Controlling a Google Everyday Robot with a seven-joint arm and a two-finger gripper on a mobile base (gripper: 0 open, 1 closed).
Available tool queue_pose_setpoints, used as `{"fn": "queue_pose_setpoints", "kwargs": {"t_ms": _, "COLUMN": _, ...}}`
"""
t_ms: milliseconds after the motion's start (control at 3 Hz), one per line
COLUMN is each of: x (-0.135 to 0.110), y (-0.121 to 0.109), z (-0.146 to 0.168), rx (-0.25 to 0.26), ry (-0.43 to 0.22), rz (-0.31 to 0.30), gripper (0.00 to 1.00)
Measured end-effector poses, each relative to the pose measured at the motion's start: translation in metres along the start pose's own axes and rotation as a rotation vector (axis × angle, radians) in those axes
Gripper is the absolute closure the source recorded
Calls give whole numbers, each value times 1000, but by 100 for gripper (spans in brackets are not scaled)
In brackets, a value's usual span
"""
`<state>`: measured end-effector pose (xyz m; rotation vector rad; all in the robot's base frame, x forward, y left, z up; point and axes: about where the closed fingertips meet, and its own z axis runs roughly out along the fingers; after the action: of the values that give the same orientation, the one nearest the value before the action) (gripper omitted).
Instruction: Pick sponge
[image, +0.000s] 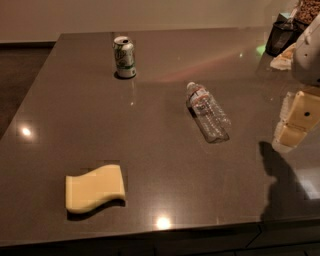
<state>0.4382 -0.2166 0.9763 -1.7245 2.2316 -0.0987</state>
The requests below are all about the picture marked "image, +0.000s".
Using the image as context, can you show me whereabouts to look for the white paper napkin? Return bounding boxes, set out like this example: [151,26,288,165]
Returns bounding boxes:
[270,43,296,71]

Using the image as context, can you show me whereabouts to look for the yellow wavy sponge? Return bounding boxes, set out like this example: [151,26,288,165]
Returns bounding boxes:
[65,164,126,214]

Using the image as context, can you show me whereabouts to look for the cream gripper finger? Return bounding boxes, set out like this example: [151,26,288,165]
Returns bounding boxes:
[272,122,307,153]

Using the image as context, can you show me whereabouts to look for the brown snack bag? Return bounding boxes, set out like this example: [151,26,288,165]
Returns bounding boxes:
[295,0,320,24]

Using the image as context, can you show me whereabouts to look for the black mesh cup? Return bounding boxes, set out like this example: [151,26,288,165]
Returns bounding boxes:
[265,21,302,57]

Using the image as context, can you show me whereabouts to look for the clear plastic water bottle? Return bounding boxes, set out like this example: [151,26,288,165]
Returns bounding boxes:
[186,82,231,143]

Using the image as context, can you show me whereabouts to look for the green white soda can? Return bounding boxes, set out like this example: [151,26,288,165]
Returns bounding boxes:
[113,36,136,79]

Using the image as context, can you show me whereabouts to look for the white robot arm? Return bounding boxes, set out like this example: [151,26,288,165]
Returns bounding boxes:
[270,14,320,153]

